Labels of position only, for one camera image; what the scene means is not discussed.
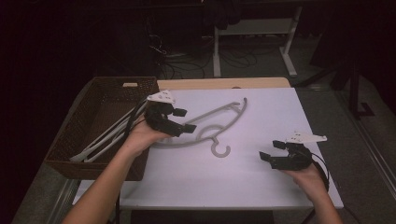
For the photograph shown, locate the person's right hand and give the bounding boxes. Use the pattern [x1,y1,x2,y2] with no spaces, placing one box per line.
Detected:
[281,162,330,203]

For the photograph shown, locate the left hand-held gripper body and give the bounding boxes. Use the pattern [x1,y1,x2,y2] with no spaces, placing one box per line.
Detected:
[143,90,185,138]

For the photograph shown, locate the metal floor rail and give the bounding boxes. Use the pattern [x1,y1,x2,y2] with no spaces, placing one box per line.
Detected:
[335,90,396,195]

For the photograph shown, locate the person's left hand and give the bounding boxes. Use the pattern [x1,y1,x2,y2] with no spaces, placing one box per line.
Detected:
[122,116,172,157]

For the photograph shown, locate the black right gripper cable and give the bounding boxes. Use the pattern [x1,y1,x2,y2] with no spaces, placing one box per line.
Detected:
[300,151,331,224]

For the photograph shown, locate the brown wicker basket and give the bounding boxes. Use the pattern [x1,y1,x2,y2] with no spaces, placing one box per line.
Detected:
[44,76,163,182]

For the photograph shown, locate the white table sheet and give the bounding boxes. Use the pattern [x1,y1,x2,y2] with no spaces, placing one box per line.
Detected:
[73,87,345,210]

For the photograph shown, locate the white metal desk frame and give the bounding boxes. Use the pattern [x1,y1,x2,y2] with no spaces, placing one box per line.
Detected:
[212,6,304,78]

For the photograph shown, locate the black floor cables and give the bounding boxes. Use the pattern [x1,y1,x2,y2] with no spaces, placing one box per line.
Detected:
[148,31,281,80]

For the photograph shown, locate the black metal stand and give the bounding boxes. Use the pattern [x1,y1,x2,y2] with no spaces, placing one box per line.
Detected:
[293,52,376,120]

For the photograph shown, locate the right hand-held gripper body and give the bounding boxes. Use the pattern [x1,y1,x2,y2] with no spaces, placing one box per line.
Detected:
[269,132,328,172]

